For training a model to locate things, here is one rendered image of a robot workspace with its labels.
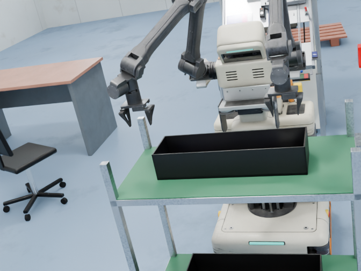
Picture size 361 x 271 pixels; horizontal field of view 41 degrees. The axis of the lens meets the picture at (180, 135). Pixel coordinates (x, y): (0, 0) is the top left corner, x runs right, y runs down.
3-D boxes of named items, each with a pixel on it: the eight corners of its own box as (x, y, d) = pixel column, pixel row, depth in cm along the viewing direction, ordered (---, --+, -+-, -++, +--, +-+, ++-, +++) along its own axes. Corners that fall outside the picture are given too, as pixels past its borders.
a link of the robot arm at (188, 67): (206, 65, 229) (196, 61, 231) (200, 57, 220) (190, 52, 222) (196, 82, 229) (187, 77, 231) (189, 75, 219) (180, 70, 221)
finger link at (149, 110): (153, 128, 188) (147, 105, 184) (136, 129, 190) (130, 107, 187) (158, 120, 194) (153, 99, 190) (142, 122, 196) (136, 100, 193)
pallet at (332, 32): (248, 57, 677) (247, 49, 672) (254, 41, 754) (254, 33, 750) (347, 45, 640) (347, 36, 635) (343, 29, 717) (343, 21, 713)
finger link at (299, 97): (304, 118, 171) (302, 92, 167) (283, 119, 173) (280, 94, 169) (304, 110, 176) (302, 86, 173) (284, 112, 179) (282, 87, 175)
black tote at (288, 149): (309, 152, 188) (307, 126, 184) (308, 175, 173) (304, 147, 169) (169, 159, 206) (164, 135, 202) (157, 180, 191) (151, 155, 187)
